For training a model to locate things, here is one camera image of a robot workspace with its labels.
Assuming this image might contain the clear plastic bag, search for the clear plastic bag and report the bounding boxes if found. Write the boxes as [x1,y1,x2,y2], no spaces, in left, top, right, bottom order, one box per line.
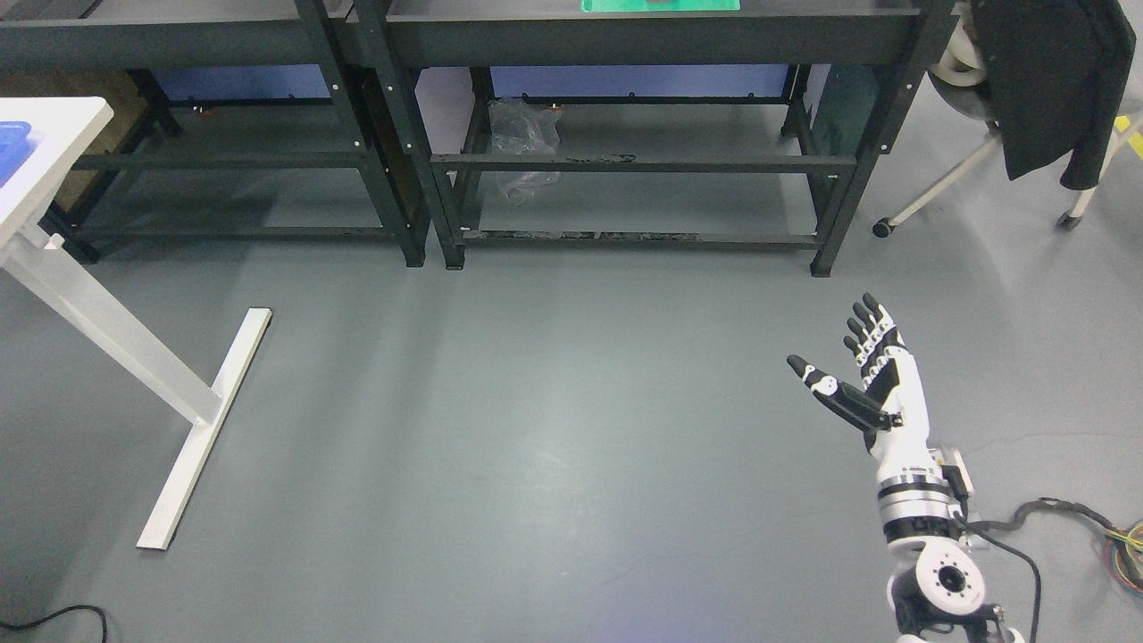
[488,98,561,206]

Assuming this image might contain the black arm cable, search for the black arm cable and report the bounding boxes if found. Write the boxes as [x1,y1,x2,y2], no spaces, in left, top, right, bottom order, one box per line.
[960,498,1117,643]

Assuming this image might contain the blue plastic tray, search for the blue plastic tray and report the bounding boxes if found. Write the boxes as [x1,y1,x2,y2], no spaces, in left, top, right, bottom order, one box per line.
[0,121,42,188]

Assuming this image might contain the white table with leg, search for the white table with leg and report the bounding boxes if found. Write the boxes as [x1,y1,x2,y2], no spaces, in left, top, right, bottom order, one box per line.
[3,96,272,552]

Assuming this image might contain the black metal shelf rack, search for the black metal shelf rack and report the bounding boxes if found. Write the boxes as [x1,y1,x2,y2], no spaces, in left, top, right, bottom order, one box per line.
[3,1,429,267]
[354,1,956,278]

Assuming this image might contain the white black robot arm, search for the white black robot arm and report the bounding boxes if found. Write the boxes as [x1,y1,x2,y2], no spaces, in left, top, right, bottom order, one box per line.
[878,445,1025,642]

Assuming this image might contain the multicolour wire bundle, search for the multicolour wire bundle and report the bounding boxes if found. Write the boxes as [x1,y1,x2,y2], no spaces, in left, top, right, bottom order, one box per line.
[1104,521,1143,594]

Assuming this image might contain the black floor cable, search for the black floor cable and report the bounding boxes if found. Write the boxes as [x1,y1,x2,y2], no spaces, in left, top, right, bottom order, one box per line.
[0,605,107,643]

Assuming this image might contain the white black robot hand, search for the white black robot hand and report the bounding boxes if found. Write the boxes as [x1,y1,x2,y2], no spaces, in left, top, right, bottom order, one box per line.
[788,294,940,483]

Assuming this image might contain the green plastic tray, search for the green plastic tray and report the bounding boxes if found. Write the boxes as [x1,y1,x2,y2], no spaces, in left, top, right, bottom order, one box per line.
[580,0,740,13]

